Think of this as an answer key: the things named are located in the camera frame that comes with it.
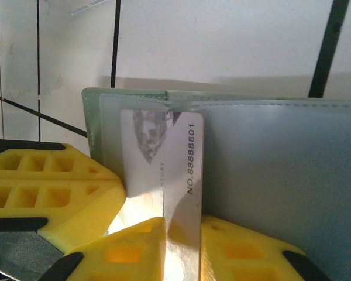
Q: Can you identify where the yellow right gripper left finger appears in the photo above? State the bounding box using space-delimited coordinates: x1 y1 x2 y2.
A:
39 216 167 281

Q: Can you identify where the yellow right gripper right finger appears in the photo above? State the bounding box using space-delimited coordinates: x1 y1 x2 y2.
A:
200 215 332 281

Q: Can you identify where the pale green card holder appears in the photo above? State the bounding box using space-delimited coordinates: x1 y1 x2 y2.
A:
81 86 351 281

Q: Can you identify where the silver card number ending 01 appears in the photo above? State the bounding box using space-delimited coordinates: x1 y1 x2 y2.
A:
104 108 206 281

